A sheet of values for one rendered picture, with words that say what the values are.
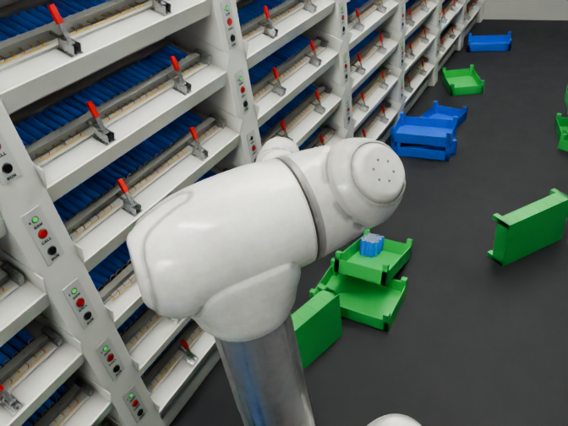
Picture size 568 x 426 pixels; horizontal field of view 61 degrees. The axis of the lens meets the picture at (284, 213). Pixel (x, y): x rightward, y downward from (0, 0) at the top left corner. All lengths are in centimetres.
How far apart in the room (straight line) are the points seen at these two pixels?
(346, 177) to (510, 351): 132
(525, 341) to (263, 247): 139
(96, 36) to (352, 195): 75
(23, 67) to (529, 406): 152
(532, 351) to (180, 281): 143
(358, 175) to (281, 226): 9
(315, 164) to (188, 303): 20
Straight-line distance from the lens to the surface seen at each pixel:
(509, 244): 197
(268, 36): 160
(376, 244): 196
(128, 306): 126
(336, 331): 171
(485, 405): 163
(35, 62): 104
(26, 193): 101
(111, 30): 115
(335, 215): 52
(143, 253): 51
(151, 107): 122
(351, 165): 51
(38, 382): 120
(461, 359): 171
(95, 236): 117
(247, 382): 64
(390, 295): 186
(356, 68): 231
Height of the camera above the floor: 135
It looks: 36 degrees down
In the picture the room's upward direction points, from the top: 9 degrees counter-clockwise
